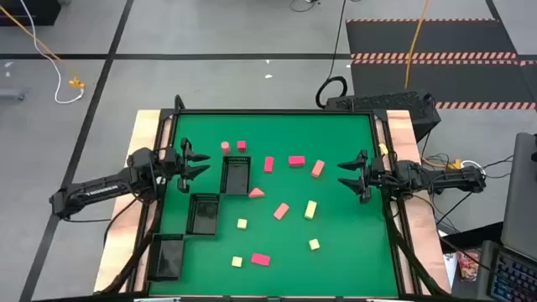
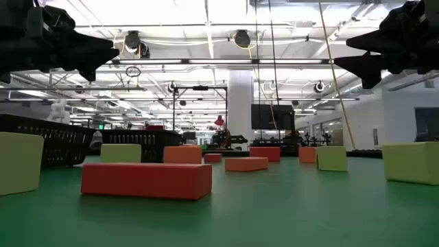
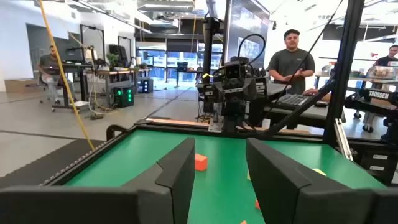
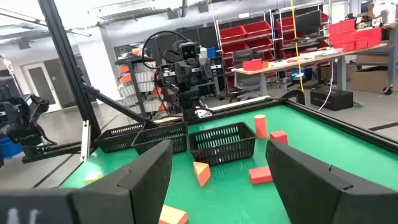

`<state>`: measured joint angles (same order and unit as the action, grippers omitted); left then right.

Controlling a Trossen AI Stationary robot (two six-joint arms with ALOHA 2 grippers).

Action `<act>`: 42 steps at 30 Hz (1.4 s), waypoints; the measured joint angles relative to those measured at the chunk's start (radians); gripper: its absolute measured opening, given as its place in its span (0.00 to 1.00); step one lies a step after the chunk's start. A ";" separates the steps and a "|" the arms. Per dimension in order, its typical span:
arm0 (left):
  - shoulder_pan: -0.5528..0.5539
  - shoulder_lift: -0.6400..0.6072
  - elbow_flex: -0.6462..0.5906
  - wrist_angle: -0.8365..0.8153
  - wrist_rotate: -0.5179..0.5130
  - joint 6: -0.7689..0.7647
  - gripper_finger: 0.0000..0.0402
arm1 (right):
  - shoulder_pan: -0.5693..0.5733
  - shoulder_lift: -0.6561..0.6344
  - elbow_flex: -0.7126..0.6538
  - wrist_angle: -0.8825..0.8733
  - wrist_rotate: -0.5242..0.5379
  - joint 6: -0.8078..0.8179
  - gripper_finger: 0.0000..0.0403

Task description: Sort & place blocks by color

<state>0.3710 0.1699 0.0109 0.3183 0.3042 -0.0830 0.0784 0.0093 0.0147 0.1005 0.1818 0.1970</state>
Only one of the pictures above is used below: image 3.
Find black looped power cable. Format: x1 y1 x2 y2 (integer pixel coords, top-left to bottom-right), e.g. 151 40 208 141
106 124 131 141

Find computer tower green lights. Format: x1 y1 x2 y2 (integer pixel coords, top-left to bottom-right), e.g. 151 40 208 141
113 86 136 108

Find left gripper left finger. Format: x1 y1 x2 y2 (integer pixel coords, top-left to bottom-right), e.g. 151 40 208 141
0 136 196 224

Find clear glass case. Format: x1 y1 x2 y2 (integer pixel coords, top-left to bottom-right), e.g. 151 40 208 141
366 65 396 80

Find black aluminium table frame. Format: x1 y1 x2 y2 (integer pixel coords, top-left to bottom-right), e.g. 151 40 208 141
40 0 398 187

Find black keyboard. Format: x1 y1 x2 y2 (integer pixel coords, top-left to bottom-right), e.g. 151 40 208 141
275 93 313 108

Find black desk monitor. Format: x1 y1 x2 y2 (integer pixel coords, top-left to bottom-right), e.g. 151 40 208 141
60 37 85 63

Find dark standing desk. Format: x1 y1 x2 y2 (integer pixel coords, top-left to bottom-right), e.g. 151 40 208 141
39 62 94 113

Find yellow hanging cable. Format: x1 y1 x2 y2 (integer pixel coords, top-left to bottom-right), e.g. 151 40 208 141
37 0 96 151

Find black desk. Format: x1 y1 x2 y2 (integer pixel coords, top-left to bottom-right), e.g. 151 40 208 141
248 82 346 129

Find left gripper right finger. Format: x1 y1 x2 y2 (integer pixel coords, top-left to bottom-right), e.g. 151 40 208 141
245 137 398 224

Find large dark display screen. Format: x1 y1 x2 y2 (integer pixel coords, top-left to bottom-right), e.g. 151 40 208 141
222 0 271 68

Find person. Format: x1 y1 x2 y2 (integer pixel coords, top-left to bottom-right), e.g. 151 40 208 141
374 44 398 67
36 45 78 105
266 29 317 96

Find wooden top desk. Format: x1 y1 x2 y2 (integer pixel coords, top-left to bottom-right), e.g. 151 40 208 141
92 68 152 106

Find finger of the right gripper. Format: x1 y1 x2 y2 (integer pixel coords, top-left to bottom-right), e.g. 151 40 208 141
213 79 225 102
243 77 257 101

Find green potted plant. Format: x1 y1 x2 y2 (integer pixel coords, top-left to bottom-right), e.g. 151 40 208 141
105 52 121 72

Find cardboard box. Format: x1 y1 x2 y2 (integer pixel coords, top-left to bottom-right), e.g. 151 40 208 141
3 78 40 94

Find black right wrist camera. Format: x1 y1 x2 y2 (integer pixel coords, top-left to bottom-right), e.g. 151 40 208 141
223 60 243 80

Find computer tower blue lights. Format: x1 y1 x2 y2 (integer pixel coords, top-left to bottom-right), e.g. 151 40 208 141
141 77 154 94

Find black mat striped edge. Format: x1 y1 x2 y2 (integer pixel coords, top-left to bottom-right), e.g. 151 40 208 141
0 138 106 189

